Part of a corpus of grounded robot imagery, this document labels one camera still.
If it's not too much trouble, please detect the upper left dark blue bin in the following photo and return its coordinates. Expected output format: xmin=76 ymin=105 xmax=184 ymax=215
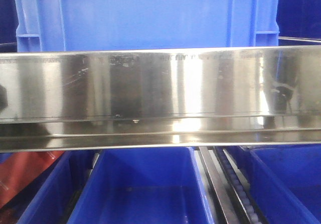
xmin=0 ymin=0 xmax=18 ymax=44

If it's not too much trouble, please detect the upper shelf metal rail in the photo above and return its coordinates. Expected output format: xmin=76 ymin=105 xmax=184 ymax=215
xmin=278 ymin=36 xmax=321 ymax=46

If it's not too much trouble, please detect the large light blue crate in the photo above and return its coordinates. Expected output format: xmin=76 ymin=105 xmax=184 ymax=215
xmin=15 ymin=0 xmax=279 ymax=52

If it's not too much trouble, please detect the lower right blue bin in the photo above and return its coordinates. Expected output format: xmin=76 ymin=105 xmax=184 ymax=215
xmin=250 ymin=144 xmax=321 ymax=224

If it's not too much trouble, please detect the lower left blue bin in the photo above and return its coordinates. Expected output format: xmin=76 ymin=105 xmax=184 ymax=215
xmin=1 ymin=152 xmax=79 ymax=223

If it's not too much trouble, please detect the lower metal divider rail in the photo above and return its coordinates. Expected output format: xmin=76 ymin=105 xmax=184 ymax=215
xmin=199 ymin=147 xmax=241 ymax=223

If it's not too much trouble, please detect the dark blue bin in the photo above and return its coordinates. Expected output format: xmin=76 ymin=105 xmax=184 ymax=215
xmin=0 ymin=0 xmax=18 ymax=44
xmin=277 ymin=0 xmax=320 ymax=39

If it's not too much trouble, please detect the roller track strip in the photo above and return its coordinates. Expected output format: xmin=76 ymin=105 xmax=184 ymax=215
xmin=214 ymin=147 xmax=262 ymax=224

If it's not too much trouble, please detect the stainless steel shelf front rail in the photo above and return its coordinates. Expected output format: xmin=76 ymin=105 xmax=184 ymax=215
xmin=1 ymin=46 xmax=320 ymax=152

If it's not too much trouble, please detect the red packet in bin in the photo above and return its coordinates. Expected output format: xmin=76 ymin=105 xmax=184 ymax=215
xmin=1 ymin=151 xmax=64 ymax=207

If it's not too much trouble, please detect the lower middle blue bin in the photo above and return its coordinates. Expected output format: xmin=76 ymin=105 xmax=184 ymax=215
xmin=68 ymin=147 xmax=214 ymax=223

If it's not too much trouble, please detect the upper right dark blue bin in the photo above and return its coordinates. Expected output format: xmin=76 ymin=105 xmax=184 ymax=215
xmin=277 ymin=0 xmax=320 ymax=39

